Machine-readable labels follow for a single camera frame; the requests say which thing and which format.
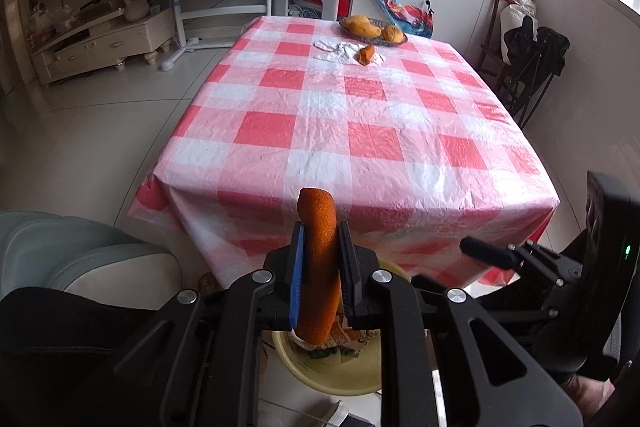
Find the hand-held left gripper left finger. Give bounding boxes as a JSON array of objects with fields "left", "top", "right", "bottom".
[{"left": 82, "top": 222, "right": 307, "bottom": 427}]

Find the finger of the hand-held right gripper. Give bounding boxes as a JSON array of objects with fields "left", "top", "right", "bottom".
[
  {"left": 411, "top": 274, "right": 447, "bottom": 304},
  {"left": 459, "top": 235, "right": 585, "bottom": 289}
]

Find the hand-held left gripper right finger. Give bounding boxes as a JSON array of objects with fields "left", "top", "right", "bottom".
[{"left": 337, "top": 221, "right": 586, "bottom": 427}]

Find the yellow plastic bin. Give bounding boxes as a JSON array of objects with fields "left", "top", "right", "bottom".
[{"left": 272, "top": 259, "right": 416, "bottom": 395}]

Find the person's right hand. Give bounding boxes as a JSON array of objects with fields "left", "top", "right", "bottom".
[{"left": 562, "top": 377, "right": 618, "bottom": 410}]

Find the red white checkered tablecloth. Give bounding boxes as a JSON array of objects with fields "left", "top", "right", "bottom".
[{"left": 129, "top": 16, "right": 561, "bottom": 288}]

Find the black folding chair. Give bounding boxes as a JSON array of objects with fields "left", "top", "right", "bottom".
[{"left": 502, "top": 16, "right": 571, "bottom": 128}]

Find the dark wooden chair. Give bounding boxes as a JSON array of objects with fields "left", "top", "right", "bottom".
[{"left": 477, "top": 0, "right": 531, "bottom": 108}]

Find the grey sofa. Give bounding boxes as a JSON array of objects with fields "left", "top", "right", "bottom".
[{"left": 0, "top": 209, "right": 183, "bottom": 308}]

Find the white crumpled tissue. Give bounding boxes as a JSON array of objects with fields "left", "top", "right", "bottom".
[{"left": 313, "top": 39, "right": 386, "bottom": 66}]

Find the white stuffed bag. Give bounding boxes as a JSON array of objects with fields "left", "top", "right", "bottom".
[{"left": 500, "top": 0, "right": 538, "bottom": 58}]

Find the dark fruit bowl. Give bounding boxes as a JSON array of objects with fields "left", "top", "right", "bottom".
[{"left": 339, "top": 16, "right": 408, "bottom": 46}]

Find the person's black trouser leg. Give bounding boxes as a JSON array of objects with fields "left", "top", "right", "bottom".
[{"left": 0, "top": 287, "right": 168, "bottom": 427}]

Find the yellow bread roll, left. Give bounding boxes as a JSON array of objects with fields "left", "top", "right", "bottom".
[{"left": 348, "top": 16, "right": 386, "bottom": 39}]

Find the white television cabinet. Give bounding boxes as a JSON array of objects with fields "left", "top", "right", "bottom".
[{"left": 31, "top": 7, "right": 176, "bottom": 86}]

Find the beige kettlebell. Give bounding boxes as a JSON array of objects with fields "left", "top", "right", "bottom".
[{"left": 122, "top": 0, "right": 151, "bottom": 24}]

